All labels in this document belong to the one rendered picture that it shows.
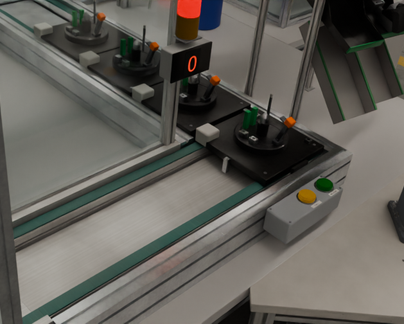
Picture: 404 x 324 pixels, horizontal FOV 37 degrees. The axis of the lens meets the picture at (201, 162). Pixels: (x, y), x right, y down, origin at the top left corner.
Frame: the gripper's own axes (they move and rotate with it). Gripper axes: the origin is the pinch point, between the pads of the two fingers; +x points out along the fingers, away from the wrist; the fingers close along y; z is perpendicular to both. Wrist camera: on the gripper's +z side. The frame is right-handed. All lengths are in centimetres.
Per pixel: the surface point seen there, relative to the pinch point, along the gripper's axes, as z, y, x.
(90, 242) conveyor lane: -27, 98, 9
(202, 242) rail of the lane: -28, 81, -9
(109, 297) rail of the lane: -27, 105, -9
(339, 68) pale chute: -13.9, 13.5, 9.1
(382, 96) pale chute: -25.4, 0.2, 3.7
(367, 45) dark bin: -4.8, 16.3, -1.9
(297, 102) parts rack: -21.1, 25.7, 13.9
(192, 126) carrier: -20, 55, 24
